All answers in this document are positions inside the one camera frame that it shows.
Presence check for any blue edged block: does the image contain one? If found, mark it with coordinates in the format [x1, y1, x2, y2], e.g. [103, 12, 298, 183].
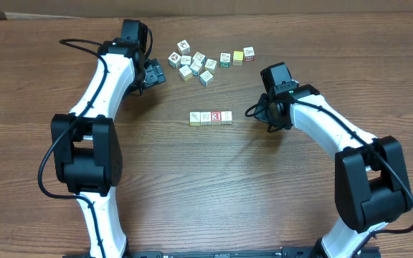
[189, 61, 203, 76]
[193, 52, 207, 65]

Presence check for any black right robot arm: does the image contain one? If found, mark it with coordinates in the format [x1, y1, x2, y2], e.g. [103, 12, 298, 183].
[245, 62, 413, 257]

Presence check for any red e block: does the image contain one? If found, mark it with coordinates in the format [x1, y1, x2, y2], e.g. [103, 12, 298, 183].
[211, 111, 222, 125]
[221, 111, 232, 125]

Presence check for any small rear centre block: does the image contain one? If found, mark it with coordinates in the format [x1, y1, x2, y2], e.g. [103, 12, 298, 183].
[180, 55, 192, 67]

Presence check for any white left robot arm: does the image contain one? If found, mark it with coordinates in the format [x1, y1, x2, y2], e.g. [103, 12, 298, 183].
[38, 19, 166, 257]

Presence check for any blue edged rear block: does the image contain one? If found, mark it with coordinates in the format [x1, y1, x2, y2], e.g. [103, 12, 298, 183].
[193, 52, 207, 65]

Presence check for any far rear cluster block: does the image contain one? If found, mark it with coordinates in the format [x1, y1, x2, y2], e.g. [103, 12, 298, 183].
[177, 40, 191, 55]

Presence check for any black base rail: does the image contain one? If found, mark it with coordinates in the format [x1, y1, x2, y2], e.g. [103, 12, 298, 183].
[62, 245, 382, 258]

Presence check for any yellow top hand block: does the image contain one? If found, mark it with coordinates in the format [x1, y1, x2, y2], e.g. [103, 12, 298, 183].
[232, 51, 244, 66]

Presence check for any yellow top picture block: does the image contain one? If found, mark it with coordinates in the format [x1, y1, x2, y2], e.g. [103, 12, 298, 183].
[200, 112, 212, 125]

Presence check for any blue edged centre block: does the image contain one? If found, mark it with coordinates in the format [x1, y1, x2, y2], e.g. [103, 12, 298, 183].
[189, 61, 203, 76]

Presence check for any far left cluster block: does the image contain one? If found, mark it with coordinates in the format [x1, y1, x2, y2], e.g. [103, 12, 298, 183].
[168, 52, 181, 68]

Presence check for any green B letter block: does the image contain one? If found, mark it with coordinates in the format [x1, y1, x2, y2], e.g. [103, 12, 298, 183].
[219, 53, 231, 67]

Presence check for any red E block front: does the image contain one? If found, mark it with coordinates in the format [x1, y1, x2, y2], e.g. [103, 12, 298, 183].
[211, 111, 222, 125]

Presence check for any brown cardboard backdrop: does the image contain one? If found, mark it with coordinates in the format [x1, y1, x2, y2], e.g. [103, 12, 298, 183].
[0, 0, 413, 19]

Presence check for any plain wooden picture block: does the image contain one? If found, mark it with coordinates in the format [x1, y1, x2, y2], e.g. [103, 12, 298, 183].
[189, 112, 201, 126]

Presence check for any yellow G letter block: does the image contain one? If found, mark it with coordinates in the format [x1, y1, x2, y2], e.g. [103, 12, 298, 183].
[179, 65, 193, 81]

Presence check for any red number 3 block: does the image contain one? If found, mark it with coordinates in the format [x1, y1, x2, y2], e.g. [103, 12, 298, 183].
[243, 47, 255, 62]

